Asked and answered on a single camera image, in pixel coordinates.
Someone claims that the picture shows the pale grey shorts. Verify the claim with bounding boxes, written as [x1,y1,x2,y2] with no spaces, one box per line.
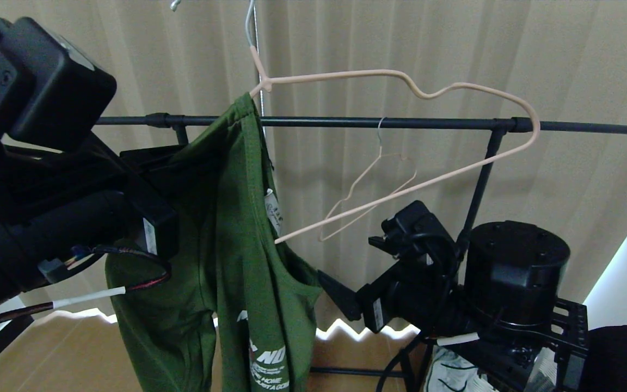
[425,347,499,392]

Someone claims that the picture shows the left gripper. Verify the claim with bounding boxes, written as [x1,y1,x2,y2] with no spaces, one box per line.
[0,144,181,305]

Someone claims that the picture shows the white laundry basket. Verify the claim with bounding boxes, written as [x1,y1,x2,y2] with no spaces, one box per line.
[526,348,559,392]

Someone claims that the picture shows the pink clothes hanger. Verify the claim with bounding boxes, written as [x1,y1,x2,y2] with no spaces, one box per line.
[318,117,419,242]
[170,0,541,244]

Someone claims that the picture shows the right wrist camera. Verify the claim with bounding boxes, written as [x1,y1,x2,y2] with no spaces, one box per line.
[369,200,458,273]

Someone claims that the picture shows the black clothes rack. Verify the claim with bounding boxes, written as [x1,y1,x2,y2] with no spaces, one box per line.
[96,113,627,392]

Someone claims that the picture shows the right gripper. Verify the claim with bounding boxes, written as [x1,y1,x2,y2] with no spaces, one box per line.
[356,260,469,337]

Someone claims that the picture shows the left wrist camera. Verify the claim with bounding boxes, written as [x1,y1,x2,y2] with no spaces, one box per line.
[0,16,129,188]

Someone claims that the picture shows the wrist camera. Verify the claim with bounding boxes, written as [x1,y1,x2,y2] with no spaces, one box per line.
[369,200,458,273]
[0,16,129,188]

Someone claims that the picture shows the green printed T-shirt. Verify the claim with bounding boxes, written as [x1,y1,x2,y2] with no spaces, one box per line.
[104,93,325,392]

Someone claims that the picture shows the beige curtain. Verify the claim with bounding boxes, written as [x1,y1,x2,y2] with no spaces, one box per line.
[0,0,627,341]

